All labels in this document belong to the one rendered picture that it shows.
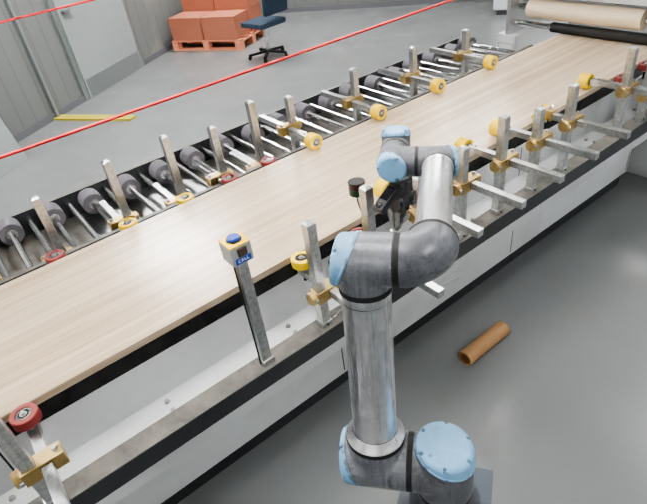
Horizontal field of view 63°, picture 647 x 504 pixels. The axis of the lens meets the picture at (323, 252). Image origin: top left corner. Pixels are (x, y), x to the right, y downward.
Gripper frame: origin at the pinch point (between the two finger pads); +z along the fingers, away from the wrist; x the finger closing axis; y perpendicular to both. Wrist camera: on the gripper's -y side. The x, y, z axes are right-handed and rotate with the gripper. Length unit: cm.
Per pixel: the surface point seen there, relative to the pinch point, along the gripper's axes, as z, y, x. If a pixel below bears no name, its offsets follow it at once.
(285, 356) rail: 31, -50, 5
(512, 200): 5.0, 47.2, -14.3
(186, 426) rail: 32, -90, 4
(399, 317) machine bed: 80, 26, 28
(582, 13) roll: -6, 249, 80
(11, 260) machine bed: 29, -112, 149
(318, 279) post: 8.1, -31.0, 6.1
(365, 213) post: -6.7, -7.1, 7.1
